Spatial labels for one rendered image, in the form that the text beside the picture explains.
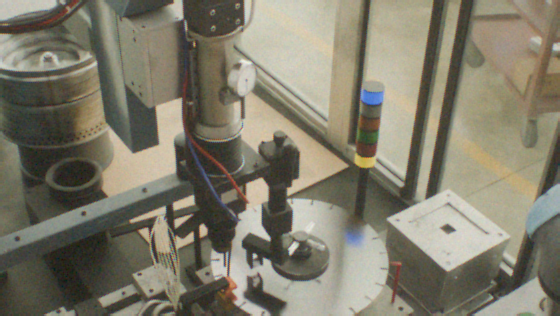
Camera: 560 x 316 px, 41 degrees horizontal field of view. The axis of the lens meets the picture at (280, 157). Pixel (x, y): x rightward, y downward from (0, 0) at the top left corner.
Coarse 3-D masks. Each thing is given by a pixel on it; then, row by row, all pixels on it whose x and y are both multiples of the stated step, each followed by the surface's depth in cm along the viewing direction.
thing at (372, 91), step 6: (366, 84) 148; (372, 84) 148; (378, 84) 148; (366, 90) 146; (372, 90) 146; (378, 90) 146; (366, 96) 147; (372, 96) 147; (378, 96) 147; (366, 102) 148; (372, 102) 147; (378, 102) 148
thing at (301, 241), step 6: (306, 228) 138; (312, 228) 139; (288, 234) 137; (294, 234) 136; (300, 234) 136; (306, 234) 136; (294, 240) 135; (300, 240) 135; (306, 240) 135; (294, 246) 134; (300, 246) 135; (306, 246) 136; (318, 246) 134; (324, 246) 134
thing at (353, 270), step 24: (240, 216) 147; (312, 216) 148; (336, 216) 148; (240, 240) 142; (336, 240) 142; (360, 240) 143; (216, 264) 137; (240, 264) 137; (264, 264) 137; (336, 264) 137; (360, 264) 138; (384, 264) 138; (240, 288) 132; (264, 288) 132; (288, 288) 132; (312, 288) 133; (336, 288) 133; (360, 288) 133; (264, 312) 128; (288, 312) 128; (312, 312) 128; (336, 312) 128
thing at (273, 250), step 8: (248, 232) 132; (248, 240) 131; (256, 240) 131; (264, 240) 131; (272, 240) 127; (280, 240) 127; (248, 248) 131; (256, 248) 130; (264, 248) 129; (272, 248) 128; (280, 248) 128; (248, 256) 133; (264, 256) 130; (272, 256) 129; (280, 256) 128; (288, 256) 130; (248, 264) 134; (280, 264) 129
